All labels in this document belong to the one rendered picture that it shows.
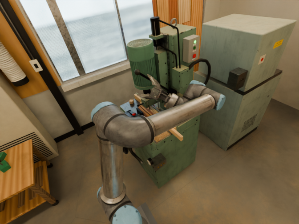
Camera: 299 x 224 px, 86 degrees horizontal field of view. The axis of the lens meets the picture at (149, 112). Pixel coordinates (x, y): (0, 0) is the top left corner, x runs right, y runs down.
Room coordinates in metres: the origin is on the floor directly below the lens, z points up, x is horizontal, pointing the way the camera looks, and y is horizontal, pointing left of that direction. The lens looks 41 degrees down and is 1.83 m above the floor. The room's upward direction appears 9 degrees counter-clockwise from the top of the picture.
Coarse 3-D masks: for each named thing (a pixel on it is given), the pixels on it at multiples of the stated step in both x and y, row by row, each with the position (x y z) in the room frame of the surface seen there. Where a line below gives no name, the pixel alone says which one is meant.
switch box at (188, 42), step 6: (192, 36) 1.11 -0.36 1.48; (198, 36) 1.10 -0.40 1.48; (186, 42) 1.07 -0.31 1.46; (192, 42) 1.07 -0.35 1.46; (198, 42) 1.10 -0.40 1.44; (186, 48) 1.07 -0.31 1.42; (192, 48) 1.07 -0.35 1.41; (198, 48) 1.10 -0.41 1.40; (186, 54) 1.07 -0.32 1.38; (192, 54) 1.07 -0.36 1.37; (186, 60) 1.07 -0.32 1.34; (192, 60) 1.07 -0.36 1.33
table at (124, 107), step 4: (136, 100) 1.29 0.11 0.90; (124, 104) 1.26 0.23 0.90; (128, 104) 1.25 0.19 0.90; (132, 104) 1.24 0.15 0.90; (136, 104) 1.23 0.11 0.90; (124, 108) 1.19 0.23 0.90; (128, 108) 1.18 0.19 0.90; (132, 108) 1.17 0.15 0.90; (124, 112) 1.17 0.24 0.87; (136, 112) 1.11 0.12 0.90; (168, 136) 0.78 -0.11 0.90; (172, 136) 0.80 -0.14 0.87; (160, 140) 0.75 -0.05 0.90; (164, 140) 0.76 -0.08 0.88; (168, 140) 0.78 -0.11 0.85; (156, 144) 0.72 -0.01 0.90; (160, 144) 0.74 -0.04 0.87; (156, 148) 0.73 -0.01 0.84
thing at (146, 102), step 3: (141, 99) 1.07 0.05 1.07; (144, 99) 1.06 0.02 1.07; (147, 99) 1.05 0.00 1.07; (153, 99) 1.06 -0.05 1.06; (141, 102) 1.08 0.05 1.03; (144, 102) 1.03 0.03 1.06; (147, 102) 1.03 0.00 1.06; (150, 102) 1.04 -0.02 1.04; (153, 102) 1.06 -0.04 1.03; (156, 102) 1.07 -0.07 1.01; (144, 105) 1.04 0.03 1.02; (147, 105) 1.03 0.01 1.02; (150, 105) 1.04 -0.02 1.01
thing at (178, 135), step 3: (141, 105) 1.18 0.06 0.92; (171, 129) 0.81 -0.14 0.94; (174, 129) 0.80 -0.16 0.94; (171, 132) 0.81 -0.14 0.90; (174, 132) 0.78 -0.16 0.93; (177, 132) 0.77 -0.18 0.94; (174, 135) 0.78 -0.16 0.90; (177, 135) 0.75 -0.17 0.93; (180, 135) 0.74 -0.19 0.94; (180, 138) 0.72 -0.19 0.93
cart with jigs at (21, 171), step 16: (32, 144) 1.30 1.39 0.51; (0, 160) 1.02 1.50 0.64; (16, 160) 1.08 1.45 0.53; (32, 160) 1.05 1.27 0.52; (0, 176) 0.92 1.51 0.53; (16, 176) 0.89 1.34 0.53; (32, 176) 0.86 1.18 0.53; (0, 192) 0.75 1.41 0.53; (16, 192) 0.73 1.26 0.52; (32, 192) 0.88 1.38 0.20; (48, 192) 0.87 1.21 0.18; (0, 208) 0.77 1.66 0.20; (16, 208) 0.75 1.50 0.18; (32, 208) 0.73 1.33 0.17
